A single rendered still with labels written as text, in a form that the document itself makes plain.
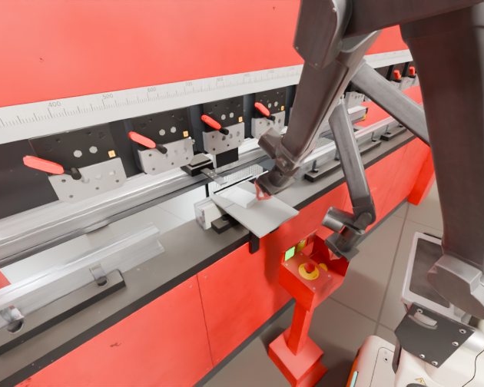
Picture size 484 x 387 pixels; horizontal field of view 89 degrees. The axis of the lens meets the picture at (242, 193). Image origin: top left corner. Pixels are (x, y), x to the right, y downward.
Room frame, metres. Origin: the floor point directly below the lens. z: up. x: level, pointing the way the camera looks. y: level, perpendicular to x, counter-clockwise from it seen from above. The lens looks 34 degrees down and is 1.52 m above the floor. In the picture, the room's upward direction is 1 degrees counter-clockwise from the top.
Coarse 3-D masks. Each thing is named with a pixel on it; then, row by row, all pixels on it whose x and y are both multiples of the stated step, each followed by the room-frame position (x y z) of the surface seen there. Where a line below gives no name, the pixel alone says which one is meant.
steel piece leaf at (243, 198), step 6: (234, 192) 0.77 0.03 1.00; (240, 192) 0.77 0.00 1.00; (246, 192) 0.77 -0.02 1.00; (228, 198) 0.73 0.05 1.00; (234, 198) 0.73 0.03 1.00; (240, 198) 0.73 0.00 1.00; (246, 198) 0.73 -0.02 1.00; (252, 198) 0.73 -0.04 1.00; (240, 204) 0.69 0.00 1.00; (246, 204) 0.69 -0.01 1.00; (252, 204) 0.69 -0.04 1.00
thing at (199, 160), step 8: (192, 160) 0.97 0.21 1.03; (200, 160) 0.97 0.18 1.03; (208, 160) 0.98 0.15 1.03; (184, 168) 0.96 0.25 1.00; (192, 168) 0.92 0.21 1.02; (200, 168) 0.94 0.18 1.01; (208, 168) 0.97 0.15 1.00; (192, 176) 0.92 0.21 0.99; (208, 176) 0.89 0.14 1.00; (216, 176) 0.89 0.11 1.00
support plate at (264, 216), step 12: (252, 192) 0.77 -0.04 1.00; (228, 204) 0.70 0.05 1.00; (264, 204) 0.69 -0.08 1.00; (276, 204) 0.69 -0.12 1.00; (240, 216) 0.63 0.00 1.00; (252, 216) 0.63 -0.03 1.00; (264, 216) 0.63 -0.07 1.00; (276, 216) 0.63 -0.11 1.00; (288, 216) 0.63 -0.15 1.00; (252, 228) 0.57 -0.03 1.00; (264, 228) 0.57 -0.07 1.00
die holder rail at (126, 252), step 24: (120, 240) 0.56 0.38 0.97; (144, 240) 0.57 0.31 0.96; (72, 264) 0.47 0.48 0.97; (96, 264) 0.48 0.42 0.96; (120, 264) 0.51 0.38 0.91; (24, 288) 0.39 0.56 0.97; (48, 288) 0.40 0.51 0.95; (72, 288) 0.43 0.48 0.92; (0, 312) 0.34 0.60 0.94; (24, 312) 0.36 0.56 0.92
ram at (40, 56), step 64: (0, 0) 0.50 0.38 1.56; (64, 0) 0.55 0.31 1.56; (128, 0) 0.62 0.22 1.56; (192, 0) 0.72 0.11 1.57; (256, 0) 0.84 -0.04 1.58; (0, 64) 0.47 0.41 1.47; (64, 64) 0.53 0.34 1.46; (128, 64) 0.61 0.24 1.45; (192, 64) 0.71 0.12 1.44; (256, 64) 0.85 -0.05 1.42; (384, 64) 1.41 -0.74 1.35; (0, 128) 0.44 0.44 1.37; (64, 128) 0.50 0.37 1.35
